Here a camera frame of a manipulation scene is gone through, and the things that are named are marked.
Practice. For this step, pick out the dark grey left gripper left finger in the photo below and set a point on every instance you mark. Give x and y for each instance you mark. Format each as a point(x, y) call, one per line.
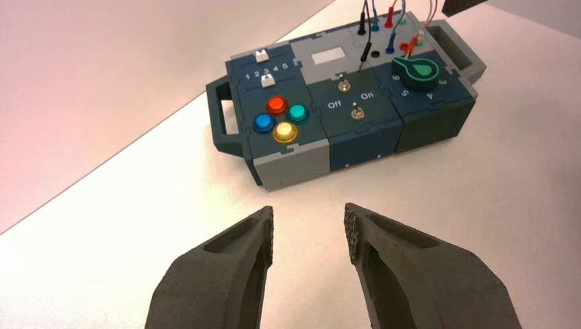
point(218, 281)

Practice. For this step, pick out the white slider knob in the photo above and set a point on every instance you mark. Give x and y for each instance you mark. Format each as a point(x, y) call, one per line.
point(268, 81)
point(261, 56)

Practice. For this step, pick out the blue push button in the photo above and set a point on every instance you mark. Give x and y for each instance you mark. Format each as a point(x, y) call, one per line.
point(264, 123)

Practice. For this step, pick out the metal toggle switch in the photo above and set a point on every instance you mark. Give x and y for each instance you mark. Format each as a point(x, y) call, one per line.
point(357, 113)
point(343, 85)

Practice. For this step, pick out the red push button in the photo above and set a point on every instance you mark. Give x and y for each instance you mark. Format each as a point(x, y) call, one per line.
point(277, 105)

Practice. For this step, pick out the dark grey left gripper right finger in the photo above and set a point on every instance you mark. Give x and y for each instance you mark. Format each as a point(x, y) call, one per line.
point(422, 281)

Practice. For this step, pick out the blue grey control box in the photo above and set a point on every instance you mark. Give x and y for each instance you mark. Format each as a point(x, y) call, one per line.
point(336, 145)

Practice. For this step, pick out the teal push button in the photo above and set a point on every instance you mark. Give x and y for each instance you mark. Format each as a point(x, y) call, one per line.
point(297, 113)

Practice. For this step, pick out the green rotary knob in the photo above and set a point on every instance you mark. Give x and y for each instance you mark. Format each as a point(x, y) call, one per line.
point(417, 72)

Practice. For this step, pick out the yellow push button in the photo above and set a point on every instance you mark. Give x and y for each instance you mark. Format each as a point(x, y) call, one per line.
point(285, 132)

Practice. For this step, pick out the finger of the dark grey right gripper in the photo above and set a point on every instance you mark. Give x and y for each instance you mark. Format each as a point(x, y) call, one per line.
point(460, 5)

